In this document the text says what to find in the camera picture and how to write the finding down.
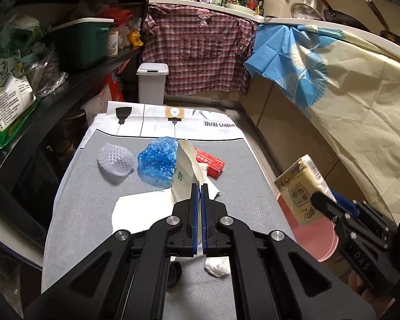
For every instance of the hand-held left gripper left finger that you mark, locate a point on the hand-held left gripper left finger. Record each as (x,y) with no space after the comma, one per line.
(195,213)

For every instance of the yellow plastic object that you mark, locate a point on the yellow plastic object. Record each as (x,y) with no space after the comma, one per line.
(135,39)

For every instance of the crumpled white tissue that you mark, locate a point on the crumpled white tissue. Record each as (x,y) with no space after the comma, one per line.
(216,267)

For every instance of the white paper carton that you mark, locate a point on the white paper carton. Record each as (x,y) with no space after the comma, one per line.
(185,173)

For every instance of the black frying pan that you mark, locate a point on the black frying pan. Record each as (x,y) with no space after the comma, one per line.
(395,36)

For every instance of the black wok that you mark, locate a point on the black wok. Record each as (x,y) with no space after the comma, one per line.
(343,18)

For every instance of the cream cloth with blue fans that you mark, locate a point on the cream cloth with blue fans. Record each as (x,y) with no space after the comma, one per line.
(370,90)

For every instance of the blue plastic bag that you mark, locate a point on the blue plastic bag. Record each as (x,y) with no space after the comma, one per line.
(155,161)

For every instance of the green and white packet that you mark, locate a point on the green and white packet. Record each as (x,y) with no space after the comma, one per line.
(10,106)

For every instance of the red plaid shirt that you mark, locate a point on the red plaid shirt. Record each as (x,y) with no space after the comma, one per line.
(200,56)

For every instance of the plain blue cloth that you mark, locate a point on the plain blue cloth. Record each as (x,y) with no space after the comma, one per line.
(270,50)

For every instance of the red and white carton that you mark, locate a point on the red and white carton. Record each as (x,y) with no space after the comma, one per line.
(101,100)

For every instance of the white printed table cover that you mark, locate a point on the white printed table cover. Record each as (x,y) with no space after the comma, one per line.
(153,120)

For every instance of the black shelf unit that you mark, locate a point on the black shelf unit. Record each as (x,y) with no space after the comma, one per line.
(86,73)

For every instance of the metal strainer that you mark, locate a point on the metal strainer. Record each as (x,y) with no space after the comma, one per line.
(305,10)

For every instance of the pink plastic bin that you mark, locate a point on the pink plastic bin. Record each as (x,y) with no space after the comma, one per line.
(306,240)

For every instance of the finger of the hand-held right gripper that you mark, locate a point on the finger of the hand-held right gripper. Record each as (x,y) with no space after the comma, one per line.
(323,205)
(343,203)

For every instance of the white paper napkin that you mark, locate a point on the white paper napkin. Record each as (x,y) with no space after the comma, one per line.
(140,210)

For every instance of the red cardboard box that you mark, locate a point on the red cardboard box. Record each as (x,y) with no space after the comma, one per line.
(215,166)

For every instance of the red plastic bag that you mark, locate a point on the red plastic bag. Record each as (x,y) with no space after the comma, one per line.
(118,16)

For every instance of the beige kitchen cabinet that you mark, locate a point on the beige kitchen cabinet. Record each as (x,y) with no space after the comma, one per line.
(286,123)

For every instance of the clear plastic bag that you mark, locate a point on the clear plastic bag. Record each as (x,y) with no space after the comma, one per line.
(45,73)

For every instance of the white lidded bin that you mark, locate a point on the white lidded bin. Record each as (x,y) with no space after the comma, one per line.
(151,86)

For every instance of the white foam fruit net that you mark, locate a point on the white foam fruit net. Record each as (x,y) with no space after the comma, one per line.
(115,160)

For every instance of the green plastic basket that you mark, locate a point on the green plastic basket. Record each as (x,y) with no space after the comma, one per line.
(83,46)

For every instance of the small black object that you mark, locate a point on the small black object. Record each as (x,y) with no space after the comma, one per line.
(174,271)

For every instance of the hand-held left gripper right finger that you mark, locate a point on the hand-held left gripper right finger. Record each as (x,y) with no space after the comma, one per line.
(205,213)

